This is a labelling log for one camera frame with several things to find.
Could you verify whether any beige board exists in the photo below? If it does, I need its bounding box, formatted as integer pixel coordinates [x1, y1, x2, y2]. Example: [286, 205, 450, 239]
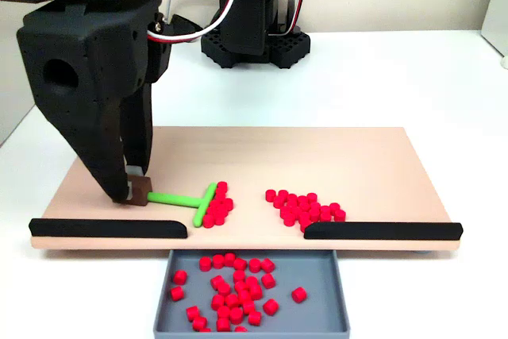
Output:
[30, 126, 464, 253]

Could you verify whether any black foam strip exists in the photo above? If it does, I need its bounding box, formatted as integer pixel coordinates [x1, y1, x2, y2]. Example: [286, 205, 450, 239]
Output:
[303, 222, 464, 242]
[28, 218, 188, 240]

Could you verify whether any white box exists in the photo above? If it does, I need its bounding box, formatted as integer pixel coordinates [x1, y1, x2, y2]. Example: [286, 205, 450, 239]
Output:
[481, 0, 508, 58]

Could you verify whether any green T-shaped pusher tool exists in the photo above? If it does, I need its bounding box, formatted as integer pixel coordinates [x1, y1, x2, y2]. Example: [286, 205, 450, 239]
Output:
[126, 175, 218, 228]

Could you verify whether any grey tray container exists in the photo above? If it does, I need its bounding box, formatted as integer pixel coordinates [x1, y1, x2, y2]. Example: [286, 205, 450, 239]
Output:
[152, 249, 352, 336]

